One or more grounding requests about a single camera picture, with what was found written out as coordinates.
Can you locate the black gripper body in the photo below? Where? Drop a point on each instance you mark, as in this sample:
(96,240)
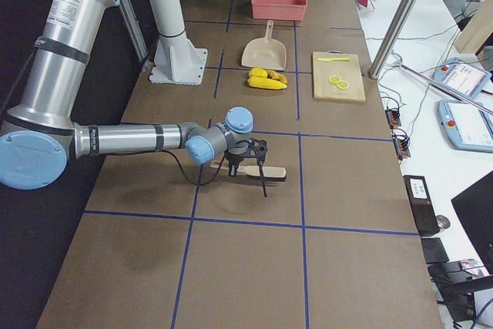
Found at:
(234,158)

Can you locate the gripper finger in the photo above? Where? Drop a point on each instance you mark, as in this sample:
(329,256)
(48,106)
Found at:
(233,167)
(262,180)

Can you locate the beige hand brush black bristles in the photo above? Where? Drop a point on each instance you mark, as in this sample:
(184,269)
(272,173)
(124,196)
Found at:
(270,173)

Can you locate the beige plastic dustpan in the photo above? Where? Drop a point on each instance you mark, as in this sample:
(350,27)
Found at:
(266,52)

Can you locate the yellow corn cob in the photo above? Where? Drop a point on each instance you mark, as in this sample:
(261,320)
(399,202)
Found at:
(265,83)

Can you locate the orange ginger root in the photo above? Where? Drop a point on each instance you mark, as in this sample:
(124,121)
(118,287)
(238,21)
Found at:
(277,76)

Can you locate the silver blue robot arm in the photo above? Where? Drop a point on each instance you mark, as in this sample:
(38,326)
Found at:
(38,136)

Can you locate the pink plastic bin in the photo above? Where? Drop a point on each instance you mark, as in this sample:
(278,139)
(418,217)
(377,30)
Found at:
(284,10)

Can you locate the yellow plastic knife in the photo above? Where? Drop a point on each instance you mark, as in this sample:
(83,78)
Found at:
(334,59)

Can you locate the lemon slice far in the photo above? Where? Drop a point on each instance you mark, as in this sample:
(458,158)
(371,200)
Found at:
(334,79)

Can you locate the lemon slice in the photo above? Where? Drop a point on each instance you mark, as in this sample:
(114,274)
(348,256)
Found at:
(334,79)
(342,85)

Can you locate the bamboo cutting board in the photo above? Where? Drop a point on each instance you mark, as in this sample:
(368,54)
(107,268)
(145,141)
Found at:
(347,71)

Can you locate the lemon slice near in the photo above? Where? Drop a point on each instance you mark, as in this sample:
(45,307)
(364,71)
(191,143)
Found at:
(342,85)

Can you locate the black orange connector block far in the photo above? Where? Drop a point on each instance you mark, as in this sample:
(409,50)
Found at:
(392,112)

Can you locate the black orange connector block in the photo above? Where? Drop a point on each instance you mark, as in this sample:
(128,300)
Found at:
(401,141)
(392,112)

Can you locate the black orange connector block near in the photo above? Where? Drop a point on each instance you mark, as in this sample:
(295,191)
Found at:
(401,141)

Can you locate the black box white label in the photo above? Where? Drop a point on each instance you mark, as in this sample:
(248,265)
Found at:
(421,206)

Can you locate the blue teach pendant far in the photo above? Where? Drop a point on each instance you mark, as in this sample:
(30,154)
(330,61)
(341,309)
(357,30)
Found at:
(465,79)

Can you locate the blue teach pendant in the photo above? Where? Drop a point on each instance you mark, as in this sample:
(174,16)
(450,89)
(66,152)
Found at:
(465,79)
(466,127)

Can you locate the blue teach pendant near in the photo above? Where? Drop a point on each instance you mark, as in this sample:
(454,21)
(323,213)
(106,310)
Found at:
(466,127)

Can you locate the black monitor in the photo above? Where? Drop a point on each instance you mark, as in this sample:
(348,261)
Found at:
(473,207)

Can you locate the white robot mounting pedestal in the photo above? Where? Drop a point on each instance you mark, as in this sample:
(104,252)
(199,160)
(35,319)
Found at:
(177,60)

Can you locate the aluminium frame post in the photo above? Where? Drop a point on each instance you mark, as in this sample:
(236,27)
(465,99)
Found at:
(394,30)

